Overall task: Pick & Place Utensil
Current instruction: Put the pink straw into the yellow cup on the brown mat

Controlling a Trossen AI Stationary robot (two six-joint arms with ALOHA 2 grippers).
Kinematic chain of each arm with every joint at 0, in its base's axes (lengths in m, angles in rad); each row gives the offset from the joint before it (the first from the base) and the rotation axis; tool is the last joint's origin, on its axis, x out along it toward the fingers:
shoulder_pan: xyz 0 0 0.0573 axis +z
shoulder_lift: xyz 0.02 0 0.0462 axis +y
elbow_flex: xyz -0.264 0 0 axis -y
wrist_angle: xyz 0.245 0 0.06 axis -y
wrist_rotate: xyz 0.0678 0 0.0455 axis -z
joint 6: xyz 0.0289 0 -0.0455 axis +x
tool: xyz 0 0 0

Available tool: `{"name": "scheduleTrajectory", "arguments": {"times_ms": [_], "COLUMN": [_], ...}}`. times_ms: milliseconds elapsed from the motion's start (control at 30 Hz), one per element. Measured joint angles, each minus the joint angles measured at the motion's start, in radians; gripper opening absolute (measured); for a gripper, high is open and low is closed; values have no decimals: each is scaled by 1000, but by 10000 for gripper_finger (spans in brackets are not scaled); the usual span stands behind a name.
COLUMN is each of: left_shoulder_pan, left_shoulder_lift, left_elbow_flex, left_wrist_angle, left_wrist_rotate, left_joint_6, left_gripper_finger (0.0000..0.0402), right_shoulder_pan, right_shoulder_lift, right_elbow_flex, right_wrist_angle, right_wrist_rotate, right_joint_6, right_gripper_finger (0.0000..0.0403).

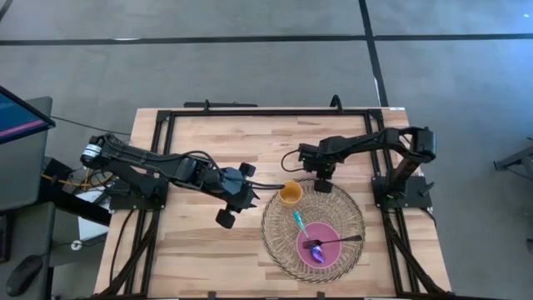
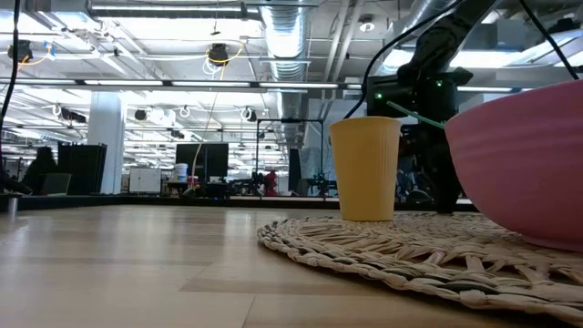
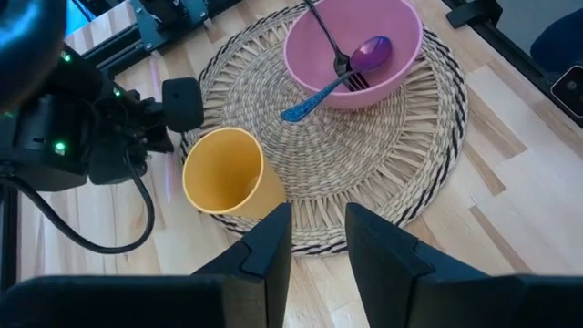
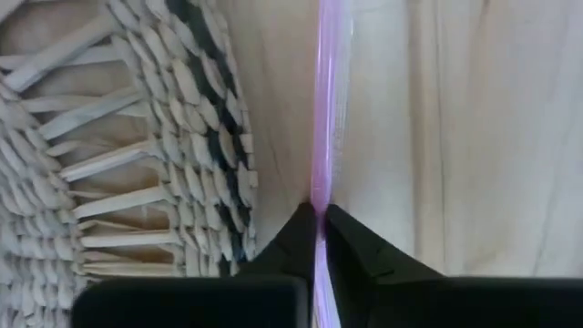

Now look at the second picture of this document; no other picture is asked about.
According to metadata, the black aluminium table frame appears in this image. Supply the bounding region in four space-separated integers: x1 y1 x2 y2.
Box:
0 194 475 214

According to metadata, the black hanging cable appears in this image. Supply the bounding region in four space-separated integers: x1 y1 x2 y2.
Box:
0 0 22 138

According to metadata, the black ceiling mounted device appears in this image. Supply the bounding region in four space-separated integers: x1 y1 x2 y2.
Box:
6 39 34 63
208 43 230 67

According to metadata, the white square pillar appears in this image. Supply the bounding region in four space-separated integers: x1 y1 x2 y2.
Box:
87 90 127 195

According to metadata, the white cabinet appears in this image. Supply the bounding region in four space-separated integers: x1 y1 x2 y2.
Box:
128 167 162 195

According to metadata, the black thin slanted cable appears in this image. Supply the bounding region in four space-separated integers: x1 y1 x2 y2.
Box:
517 0 580 82

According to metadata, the black cabinet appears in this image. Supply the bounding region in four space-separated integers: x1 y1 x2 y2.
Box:
57 142 108 196

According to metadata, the black background screen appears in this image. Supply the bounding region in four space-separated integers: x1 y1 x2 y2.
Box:
175 142 230 184

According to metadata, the grey bin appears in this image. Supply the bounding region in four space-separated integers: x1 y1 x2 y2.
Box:
43 172 73 197

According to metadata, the person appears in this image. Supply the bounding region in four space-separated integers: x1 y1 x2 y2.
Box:
21 146 60 196

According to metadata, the silver ventilation duct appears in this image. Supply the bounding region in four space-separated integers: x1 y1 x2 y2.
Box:
261 0 312 148

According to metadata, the black tall frame stand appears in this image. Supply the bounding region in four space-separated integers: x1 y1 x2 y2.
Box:
254 118 326 198

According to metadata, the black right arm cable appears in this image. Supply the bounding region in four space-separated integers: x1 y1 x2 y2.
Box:
343 0 461 120

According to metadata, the red background object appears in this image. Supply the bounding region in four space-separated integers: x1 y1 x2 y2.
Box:
263 170 280 197

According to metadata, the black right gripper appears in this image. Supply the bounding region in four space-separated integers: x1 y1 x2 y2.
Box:
366 66 475 216

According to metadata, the iridescent blue metal spoon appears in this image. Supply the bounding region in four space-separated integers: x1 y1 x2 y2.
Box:
386 100 446 130

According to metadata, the round woven straw placemat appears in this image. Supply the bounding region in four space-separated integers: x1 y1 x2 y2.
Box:
257 211 583 326

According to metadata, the yellow ribbed cup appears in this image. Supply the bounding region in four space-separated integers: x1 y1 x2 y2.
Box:
329 116 403 223

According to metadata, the pink plastic bowl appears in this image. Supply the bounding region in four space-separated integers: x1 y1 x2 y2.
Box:
445 79 583 253

